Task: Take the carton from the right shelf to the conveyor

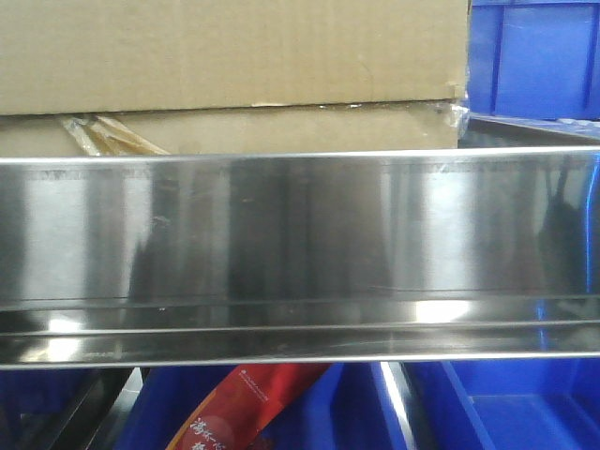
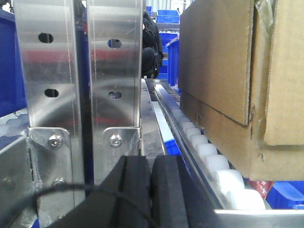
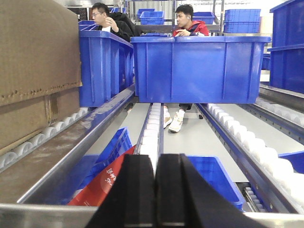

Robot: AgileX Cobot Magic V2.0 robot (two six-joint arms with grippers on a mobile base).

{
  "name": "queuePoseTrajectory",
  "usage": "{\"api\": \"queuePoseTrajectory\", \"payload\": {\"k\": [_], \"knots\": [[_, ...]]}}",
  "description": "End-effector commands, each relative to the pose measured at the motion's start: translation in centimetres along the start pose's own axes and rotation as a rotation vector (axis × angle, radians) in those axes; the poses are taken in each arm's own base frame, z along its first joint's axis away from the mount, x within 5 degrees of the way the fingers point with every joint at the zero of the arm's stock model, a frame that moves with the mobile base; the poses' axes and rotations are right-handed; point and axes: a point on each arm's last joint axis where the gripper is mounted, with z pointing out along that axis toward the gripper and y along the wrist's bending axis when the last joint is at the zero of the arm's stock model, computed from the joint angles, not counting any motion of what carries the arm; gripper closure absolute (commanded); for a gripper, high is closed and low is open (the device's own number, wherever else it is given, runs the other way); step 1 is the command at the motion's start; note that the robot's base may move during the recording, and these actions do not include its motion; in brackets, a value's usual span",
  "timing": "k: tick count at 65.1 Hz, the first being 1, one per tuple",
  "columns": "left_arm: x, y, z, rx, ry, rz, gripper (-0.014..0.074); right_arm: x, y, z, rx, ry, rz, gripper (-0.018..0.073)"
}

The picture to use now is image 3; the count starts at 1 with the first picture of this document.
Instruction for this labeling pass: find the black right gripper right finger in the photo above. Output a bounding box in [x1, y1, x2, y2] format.
[156, 154, 264, 228]

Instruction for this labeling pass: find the blue bin lower left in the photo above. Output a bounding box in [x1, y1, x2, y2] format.
[62, 127, 132, 205]

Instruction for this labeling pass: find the white roller track left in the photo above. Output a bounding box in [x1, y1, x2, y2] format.
[0, 107, 89, 172]

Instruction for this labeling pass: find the blue bin lower right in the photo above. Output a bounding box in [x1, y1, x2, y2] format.
[187, 155, 246, 211]

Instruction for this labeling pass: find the red paper bag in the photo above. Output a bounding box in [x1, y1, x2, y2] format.
[67, 146, 135, 206]

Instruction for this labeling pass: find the man in black jacket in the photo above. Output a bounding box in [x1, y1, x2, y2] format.
[92, 2, 133, 42]

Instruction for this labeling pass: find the steel shelf front beam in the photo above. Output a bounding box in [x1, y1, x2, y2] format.
[0, 203, 304, 228]

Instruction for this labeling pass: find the blue bin stack right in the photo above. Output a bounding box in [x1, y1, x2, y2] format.
[268, 0, 304, 93]

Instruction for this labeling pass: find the blue plastic bin centre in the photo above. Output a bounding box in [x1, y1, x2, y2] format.
[131, 36, 271, 104]

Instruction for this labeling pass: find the man in red hoodie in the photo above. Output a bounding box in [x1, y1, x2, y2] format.
[163, 4, 209, 133]

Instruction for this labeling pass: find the blue plastic bin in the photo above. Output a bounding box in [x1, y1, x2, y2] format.
[131, 36, 271, 104]
[79, 30, 133, 107]

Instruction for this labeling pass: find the blue bin background shelf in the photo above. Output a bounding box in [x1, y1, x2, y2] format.
[139, 11, 164, 25]

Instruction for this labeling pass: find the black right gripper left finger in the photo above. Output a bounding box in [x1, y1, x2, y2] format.
[86, 155, 156, 228]

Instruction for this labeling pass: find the white roller track centre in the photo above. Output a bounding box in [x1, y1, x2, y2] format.
[134, 103, 163, 175]

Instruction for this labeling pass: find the white roller track right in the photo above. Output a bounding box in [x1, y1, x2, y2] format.
[196, 104, 304, 214]

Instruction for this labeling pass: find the white roller track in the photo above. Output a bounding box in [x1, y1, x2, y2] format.
[196, 104, 304, 214]
[0, 107, 89, 172]
[134, 103, 163, 175]

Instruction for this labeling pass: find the blue plastic bin left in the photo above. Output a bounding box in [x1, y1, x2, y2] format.
[79, 30, 133, 107]

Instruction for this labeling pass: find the blue crate stack background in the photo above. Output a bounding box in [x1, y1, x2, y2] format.
[223, 9, 261, 33]

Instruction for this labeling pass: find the brown cardboard carton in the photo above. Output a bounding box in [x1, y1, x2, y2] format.
[0, 0, 82, 154]

